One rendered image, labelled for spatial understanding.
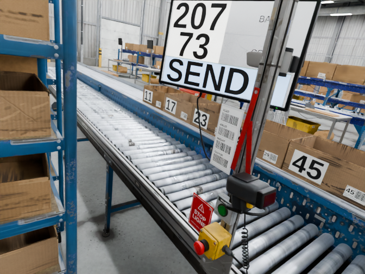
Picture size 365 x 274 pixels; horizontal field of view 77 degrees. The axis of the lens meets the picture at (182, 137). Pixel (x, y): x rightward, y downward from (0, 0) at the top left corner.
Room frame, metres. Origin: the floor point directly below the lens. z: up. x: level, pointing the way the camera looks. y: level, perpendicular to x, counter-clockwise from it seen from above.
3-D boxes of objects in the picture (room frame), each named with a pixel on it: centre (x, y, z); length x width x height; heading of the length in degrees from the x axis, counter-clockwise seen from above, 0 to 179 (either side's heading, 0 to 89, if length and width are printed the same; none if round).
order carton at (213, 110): (1.66, -0.27, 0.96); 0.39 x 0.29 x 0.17; 39
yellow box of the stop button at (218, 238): (0.54, -0.16, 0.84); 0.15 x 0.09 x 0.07; 39
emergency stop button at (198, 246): (0.55, -0.11, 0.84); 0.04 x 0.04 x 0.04; 39
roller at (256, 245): (0.77, -0.41, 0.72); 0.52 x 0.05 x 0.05; 129
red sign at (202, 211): (0.65, -0.12, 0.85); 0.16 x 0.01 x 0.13; 39
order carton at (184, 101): (1.96, -0.02, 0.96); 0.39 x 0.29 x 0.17; 39
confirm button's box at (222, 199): (0.59, -0.16, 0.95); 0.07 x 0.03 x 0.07; 39
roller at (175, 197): (1.07, -0.16, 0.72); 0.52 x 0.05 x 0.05; 129
